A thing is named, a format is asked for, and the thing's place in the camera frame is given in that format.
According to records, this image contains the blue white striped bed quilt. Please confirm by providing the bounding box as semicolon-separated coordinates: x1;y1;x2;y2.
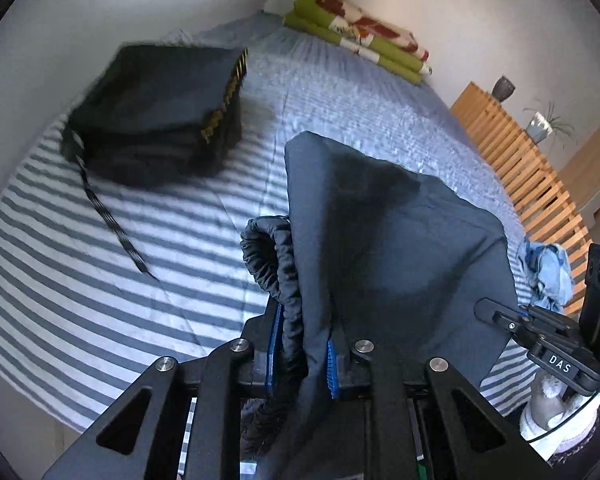
0;14;524;430

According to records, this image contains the black drawstring cord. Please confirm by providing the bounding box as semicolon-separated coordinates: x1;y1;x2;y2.
72;131;159;281

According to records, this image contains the dark navy garment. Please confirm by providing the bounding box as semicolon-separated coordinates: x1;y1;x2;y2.
242;132;517;479

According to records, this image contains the dark grey vase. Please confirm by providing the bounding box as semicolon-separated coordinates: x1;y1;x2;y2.
491;75;516;103

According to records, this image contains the folded green red blanket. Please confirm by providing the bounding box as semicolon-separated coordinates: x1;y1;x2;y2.
284;0;432;84

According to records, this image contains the white potted plant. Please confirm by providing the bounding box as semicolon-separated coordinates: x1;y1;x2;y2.
524;99;576;145

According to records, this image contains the wooden slatted bed rail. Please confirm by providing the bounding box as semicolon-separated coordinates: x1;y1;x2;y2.
451;82;591;318

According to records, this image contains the folded black garment yellow stripe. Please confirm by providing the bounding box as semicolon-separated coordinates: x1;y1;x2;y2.
60;44;248;188

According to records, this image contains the right white gloved hand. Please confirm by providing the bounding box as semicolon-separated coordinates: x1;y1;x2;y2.
519;370;600;460

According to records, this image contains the light blue crumpled cloth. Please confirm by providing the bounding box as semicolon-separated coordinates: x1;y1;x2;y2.
518;238;574;314

